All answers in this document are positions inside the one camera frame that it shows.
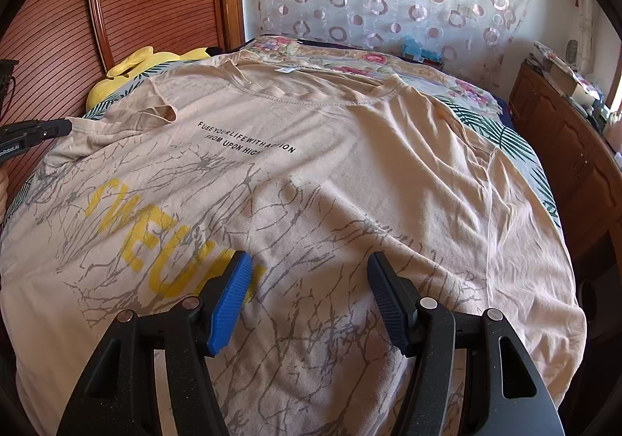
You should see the beige printed t-shirt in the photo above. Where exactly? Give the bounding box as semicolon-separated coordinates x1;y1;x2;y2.
0;52;589;436

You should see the dark blue bed sheet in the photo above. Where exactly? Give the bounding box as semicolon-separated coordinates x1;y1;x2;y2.
493;93;517;131

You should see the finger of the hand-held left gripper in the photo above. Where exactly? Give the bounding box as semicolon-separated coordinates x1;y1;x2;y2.
0;118;73;145

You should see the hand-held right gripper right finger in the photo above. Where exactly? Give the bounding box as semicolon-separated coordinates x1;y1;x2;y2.
368;252;567;436

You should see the brown cardboard box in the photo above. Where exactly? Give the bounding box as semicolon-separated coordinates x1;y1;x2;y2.
547;64;591;97

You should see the leaf patterned bed sheet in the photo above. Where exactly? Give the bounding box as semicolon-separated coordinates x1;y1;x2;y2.
10;59;564;230

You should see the yellow plush toy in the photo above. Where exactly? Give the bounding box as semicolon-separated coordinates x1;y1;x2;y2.
86;46;219;109

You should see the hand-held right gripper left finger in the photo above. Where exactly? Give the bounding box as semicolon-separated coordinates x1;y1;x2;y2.
56;250;254;436

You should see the blue toy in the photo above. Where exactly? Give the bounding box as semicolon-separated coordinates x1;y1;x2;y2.
401;37;445;68

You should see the floral blanket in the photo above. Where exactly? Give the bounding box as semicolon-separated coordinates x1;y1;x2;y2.
233;35;506;126

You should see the wooden cabinet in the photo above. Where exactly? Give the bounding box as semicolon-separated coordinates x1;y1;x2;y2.
508;62;622;310

